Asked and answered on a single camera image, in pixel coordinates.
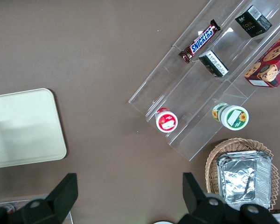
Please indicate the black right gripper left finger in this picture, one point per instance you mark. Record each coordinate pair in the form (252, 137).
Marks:
(58, 200)

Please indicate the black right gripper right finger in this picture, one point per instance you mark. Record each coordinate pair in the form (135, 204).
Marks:
(200, 205)

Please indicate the light tan wicker basket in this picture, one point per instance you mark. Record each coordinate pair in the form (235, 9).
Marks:
(211, 163)

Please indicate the cream rectangular serving tray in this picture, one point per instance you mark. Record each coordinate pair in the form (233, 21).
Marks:
(25, 128)

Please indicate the stack of foil trays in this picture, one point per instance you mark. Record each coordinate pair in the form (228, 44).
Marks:
(240, 179)

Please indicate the red cola bottle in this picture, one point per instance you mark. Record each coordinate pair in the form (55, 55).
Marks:
(9, 208)

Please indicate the red lid yogurt cup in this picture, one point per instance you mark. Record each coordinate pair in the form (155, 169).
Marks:
(166, 121)

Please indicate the green lid yogurt cup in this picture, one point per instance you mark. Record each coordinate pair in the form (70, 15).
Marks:
(234, 117)

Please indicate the clear acrylic step shelf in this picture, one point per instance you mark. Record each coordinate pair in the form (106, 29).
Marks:
(177, 98)

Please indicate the small black carton box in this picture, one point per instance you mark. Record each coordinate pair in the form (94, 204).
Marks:
(252, 22)
(213, 63)

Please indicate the red tartan cookie box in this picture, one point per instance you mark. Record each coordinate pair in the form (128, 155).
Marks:
(270, 67)

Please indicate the Snickers chocolate bar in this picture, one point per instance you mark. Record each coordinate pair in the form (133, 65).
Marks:
(200, 39)

